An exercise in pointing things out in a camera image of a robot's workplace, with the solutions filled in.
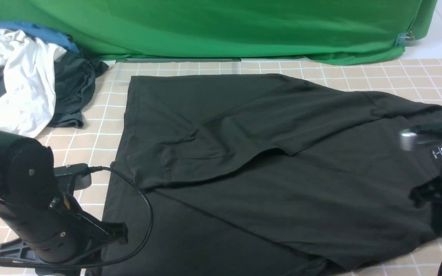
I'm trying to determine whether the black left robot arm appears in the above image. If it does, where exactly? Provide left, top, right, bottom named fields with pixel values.
left=0, top=131, right=128, bottom=276

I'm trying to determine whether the dark gray long-sleeve top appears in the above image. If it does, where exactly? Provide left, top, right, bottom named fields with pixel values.
left=86, top=74, right=442, bottom=276

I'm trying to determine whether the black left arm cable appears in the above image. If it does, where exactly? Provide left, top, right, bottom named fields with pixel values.
left=0, top=80, right=154, bottom=269

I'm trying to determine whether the white crumpled garment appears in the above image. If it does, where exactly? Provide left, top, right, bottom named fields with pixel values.
left=0, top=29, right=66, bottom=138

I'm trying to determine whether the green backdrop cloth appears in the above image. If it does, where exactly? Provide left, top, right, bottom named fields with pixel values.
left=0, top=0, right=437, bottom=65

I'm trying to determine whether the beige grid tablecloth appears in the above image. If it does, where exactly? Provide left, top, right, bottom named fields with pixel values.
left=0, top=57, right=442, bottom=276

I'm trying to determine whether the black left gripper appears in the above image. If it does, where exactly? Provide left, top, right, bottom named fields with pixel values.
left=0, top=199, right=128, bottom=276

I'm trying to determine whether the metal binder clip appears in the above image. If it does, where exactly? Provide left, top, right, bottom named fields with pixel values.
left=395, top=31, right=416, bottom=47

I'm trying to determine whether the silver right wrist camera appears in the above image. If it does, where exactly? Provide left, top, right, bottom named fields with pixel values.
left=399, top=129, right=418, bottom=151

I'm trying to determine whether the dark gray crumpled garment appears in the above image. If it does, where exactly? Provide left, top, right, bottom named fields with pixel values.
left=48, top=52, right=109, bottom=128

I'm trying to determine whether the blue crumpled garment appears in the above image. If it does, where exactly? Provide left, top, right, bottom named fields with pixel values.
left=0, top=21, right=80, bottom=109

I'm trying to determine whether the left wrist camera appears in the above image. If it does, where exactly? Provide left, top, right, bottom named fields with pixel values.
left=54, top=164, right=92, bottom=194

